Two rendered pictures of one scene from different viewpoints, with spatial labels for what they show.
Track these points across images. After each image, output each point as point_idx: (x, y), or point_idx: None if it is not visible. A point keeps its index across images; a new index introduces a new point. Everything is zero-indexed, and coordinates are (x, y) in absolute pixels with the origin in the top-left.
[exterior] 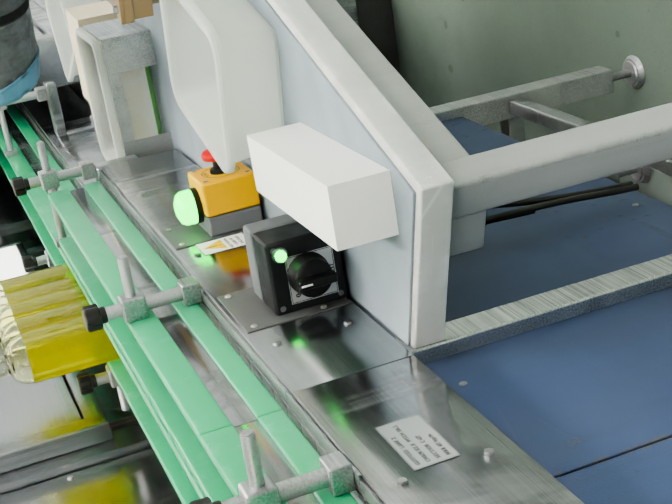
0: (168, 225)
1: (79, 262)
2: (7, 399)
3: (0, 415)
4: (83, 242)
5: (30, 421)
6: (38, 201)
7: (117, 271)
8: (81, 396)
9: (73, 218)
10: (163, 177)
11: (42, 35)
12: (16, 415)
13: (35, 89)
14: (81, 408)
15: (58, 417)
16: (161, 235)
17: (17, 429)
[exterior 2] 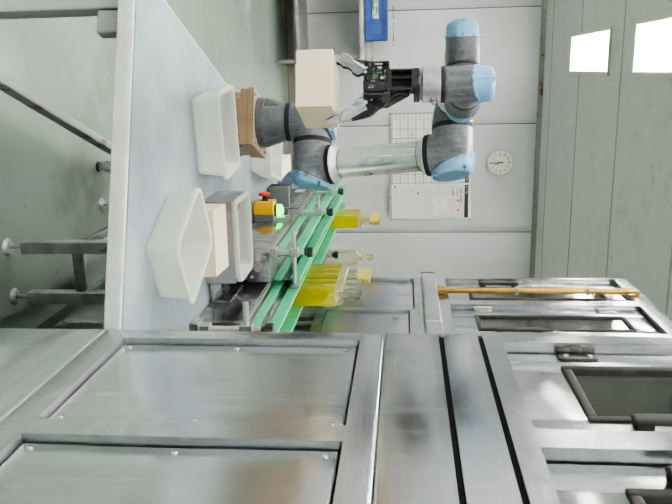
0: (282, 223)
1: (303, 266)
2: (349, 327)
3: (355, 322)
4: (309, 233)
5: (345, 316)
6: (280, 318)
7: (309, 224)
8: (320, 316)
9: (302, 241)
10: (255, 238)
11: (132, 337)
12: (349, 320)
13: (210, 323)
14: (324, 312)
15: (334, 315)
16: (288, 221)
17: (351, 315)
